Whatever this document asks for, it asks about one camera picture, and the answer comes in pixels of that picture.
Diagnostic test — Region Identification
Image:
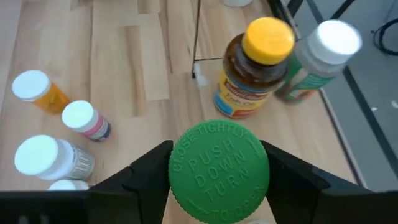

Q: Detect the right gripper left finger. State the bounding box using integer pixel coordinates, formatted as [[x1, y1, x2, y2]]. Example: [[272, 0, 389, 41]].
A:
[[88, 139, 174, 224]]

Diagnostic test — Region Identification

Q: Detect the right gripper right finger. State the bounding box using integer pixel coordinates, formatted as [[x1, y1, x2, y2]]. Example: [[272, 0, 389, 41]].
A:
[[261, 140, 352, 224]]

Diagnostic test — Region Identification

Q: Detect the small white barcode bottle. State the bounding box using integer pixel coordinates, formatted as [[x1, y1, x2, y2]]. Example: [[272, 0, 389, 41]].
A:
[[48, 179, 90, 191]]

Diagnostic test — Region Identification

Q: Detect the green cap medicine bottle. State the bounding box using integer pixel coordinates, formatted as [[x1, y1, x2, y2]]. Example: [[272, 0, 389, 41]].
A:
[[169, 119, 271, 224]]

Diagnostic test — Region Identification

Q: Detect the pink Pepto bottle white cap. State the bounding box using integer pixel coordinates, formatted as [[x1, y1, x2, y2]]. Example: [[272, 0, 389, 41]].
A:
[[61, 100, 112, 143]]

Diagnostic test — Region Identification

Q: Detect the white aspirin bottle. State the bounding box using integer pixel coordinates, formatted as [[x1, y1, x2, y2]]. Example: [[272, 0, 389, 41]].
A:
[[14, 134, 96, 181]]

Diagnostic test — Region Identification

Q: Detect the brown fish oil bottle yellow cap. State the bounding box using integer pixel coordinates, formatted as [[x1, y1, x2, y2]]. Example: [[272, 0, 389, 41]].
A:
[[213, 17, 295, 119]]

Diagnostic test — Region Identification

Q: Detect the clear gummies bottle white cap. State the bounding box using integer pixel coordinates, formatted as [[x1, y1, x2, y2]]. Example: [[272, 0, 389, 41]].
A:
[[275, 19, 363, 103]]

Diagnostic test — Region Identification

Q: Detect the large amber vial white cap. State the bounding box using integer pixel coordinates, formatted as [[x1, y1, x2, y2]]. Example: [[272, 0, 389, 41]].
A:
[[11, 70, 71, 115]]

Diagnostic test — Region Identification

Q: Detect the coiled black floor cable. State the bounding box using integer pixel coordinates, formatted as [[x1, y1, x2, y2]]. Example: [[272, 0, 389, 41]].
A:
[[371, 18, 398, 57]]

